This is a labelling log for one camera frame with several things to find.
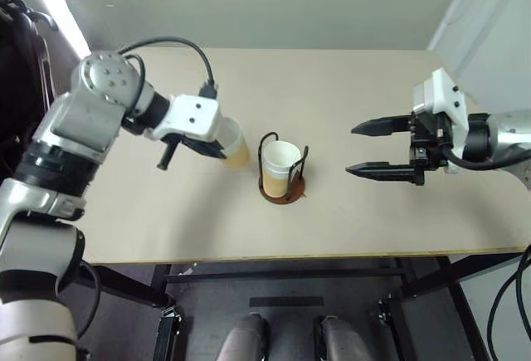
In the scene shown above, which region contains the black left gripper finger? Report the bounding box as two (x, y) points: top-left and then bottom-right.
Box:
(182, 136), (228, 160)

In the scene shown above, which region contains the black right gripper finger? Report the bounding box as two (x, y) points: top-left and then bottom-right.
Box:
(351, 115), (413, 137)
(344, 161), (417, 184)

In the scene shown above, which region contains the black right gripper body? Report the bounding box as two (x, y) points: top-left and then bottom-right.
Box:
(407, 110), (455, 188)

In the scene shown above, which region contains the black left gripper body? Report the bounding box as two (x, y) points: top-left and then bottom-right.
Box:
(156, 132), (196, 170)

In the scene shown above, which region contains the cup of orange liquid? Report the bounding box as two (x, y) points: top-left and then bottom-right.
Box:
(215, 118), (252, 170)

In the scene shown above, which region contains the orange and white paper cup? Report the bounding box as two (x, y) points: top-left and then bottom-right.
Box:
(261, 140), (302, 198)

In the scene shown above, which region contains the grey rounded shape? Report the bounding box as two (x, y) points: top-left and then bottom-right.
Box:
(319, 315), (374, 361)
(215, 313), (267, 361)

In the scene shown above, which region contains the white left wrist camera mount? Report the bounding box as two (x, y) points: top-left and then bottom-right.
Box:
(149, 93), (222, 143)

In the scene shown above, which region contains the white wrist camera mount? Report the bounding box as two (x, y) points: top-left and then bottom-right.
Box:
(412, 67), (470, 161)
(149, 93), (222, 143)

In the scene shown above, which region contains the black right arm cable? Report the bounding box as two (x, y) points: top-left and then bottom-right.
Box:
(440, 144), (522, 170)

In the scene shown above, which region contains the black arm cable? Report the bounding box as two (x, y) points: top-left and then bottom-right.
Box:
(440, 144), (522, 170)
(117, 37), (219, 99)

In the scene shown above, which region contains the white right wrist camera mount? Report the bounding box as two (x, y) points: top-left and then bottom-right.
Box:
(412, 67), (470, 161)

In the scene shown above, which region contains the brown wire cup holder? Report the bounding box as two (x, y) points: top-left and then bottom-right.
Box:
(256, 131), (309, 205)

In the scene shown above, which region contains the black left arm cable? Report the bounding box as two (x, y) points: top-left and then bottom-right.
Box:
(117, 37), (219, 99)

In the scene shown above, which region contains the black metal table frame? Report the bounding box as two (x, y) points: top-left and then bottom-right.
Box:
(90, 252), (493, 361)

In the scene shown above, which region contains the black strapped object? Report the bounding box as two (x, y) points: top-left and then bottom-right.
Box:
(0, 0), (60, 182)

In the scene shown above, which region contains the black hanging cable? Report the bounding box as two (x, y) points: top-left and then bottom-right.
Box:
(485, 244), (531, 361)

